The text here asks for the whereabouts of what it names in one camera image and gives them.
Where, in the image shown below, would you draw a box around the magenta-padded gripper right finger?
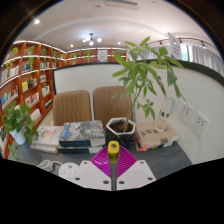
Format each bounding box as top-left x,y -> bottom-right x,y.
116,146 -> 157,192

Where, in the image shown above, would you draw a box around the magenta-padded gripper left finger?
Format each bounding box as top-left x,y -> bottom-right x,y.
73,145 -> 113,192

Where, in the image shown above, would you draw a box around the red and white book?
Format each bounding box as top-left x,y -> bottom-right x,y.
134,136 -> 178,153

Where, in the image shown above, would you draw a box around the dark blue-spine book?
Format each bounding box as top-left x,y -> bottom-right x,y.
58,144 -> 109,155

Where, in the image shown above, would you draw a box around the tall plant in black pot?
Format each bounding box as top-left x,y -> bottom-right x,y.
105,36 -> 185,150

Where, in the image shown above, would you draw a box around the beige-cover book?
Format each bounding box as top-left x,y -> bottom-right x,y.
135,120 -> 180,150

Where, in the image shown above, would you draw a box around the thick grey-cover book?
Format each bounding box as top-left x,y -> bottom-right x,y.
58,120 -> 107,148

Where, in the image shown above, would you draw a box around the thin white book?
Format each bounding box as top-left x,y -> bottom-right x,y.
29,143 -> 60,155

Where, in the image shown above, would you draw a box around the white book with pale cover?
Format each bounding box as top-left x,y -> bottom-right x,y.
32,125 -> 64,148

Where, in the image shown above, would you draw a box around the clear acrylic sign holder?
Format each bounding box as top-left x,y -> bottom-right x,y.
156,97 -> 176,132

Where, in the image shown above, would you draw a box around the brown padded chair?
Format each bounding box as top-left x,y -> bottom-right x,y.
52,89 -> 93,127
92,86 -> 134,129

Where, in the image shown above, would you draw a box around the leafy plant in white pot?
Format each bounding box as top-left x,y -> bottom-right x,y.
1,100 -> 39,159

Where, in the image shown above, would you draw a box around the orange bookshelf unit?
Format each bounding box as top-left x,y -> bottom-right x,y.
0,39 -> 128,159

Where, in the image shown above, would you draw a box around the white poster on shelf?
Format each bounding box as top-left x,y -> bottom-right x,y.
97,49 -> 109,63

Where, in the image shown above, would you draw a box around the white hanging sign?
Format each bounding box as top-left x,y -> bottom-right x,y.
167,32 -> 183,61

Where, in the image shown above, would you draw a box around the ceiling lamp with round bulbs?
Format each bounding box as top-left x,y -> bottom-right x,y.
81,32 -> 103,47

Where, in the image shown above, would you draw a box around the pale grey curtain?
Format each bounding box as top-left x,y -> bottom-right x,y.
186,43 -> 224,76

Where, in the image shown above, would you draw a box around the recessed ceiling lights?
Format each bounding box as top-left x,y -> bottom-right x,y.
33,18 -> 123,48

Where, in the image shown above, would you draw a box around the ceiling air vent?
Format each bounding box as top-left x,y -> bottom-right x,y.
103,0 -> 141,10

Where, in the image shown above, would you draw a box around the coiled white power cable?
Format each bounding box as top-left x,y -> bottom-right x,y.
36,159 -> 64,173

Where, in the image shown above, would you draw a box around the white wall socket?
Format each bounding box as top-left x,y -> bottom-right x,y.
178,103 -> 194,125
192,111 -> 210,138

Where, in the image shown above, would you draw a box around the black track light rail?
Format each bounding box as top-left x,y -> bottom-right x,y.
146,38 -> 214,49

